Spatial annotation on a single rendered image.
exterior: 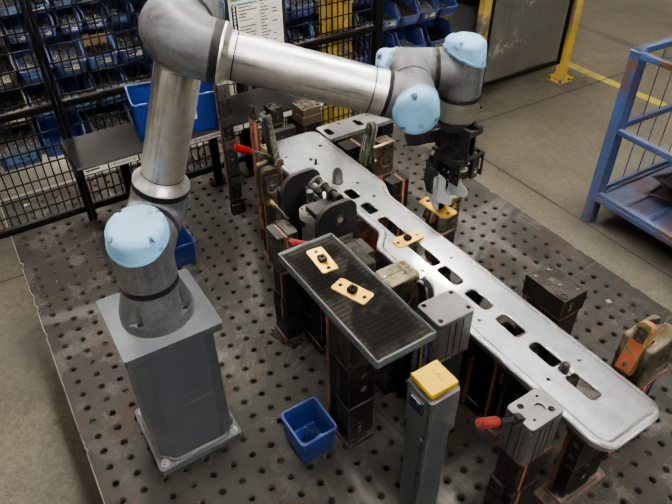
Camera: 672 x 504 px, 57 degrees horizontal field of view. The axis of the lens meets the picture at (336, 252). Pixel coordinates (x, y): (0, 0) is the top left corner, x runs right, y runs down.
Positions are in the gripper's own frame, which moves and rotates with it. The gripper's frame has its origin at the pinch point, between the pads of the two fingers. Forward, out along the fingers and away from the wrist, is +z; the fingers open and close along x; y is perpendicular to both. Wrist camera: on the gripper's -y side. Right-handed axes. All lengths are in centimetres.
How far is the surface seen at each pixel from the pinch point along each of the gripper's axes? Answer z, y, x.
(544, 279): 23.9, 16.0, 22.7
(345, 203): 8.7, -21.2, -8.0
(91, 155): 24, -109, -39
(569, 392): 26.6, 38.7, 1.5
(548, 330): 26.7, 25.5, 12.4
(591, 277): 58, 6, 72
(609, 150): 83, -57, 190
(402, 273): 18.8, -2.7, -6.3
